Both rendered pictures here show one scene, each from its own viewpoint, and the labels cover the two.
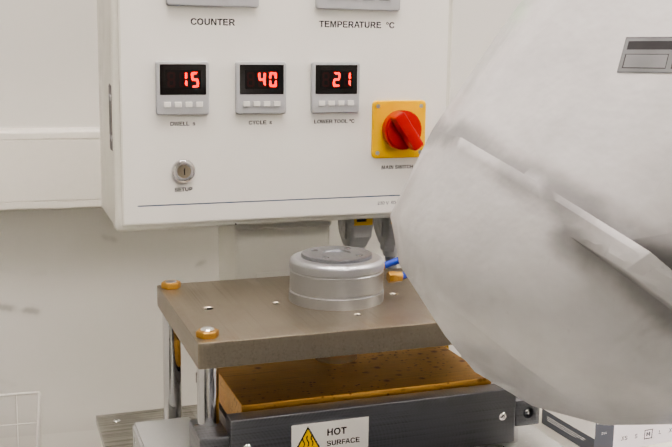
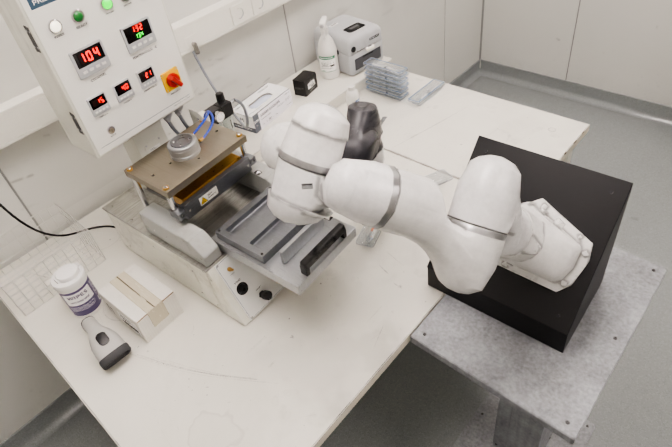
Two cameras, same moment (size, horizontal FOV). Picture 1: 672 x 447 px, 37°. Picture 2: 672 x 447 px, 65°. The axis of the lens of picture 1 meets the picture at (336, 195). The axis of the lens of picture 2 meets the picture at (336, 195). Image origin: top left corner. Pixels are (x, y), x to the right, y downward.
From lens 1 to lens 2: 71 cm
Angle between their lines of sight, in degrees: 40
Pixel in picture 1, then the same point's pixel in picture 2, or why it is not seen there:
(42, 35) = not seen: outside the picture
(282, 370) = not seen: hidden behind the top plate
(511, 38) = (280, 179)
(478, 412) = (241, 168)
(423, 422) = (229, 178)
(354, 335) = (203, 167)
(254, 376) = not seen: hidden behind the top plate
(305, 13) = (126, 57)
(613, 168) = (306, 203)
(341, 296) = (191, 154)
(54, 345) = (46, 183)
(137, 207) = (101, 148)
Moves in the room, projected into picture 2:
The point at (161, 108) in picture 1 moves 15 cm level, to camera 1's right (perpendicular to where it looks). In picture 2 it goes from (95, 114) to (154, 92)
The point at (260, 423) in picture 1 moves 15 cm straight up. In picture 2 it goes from (190, 203) to (171, 154)
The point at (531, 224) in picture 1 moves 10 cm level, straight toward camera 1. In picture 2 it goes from (297, 212) to (317, 250)
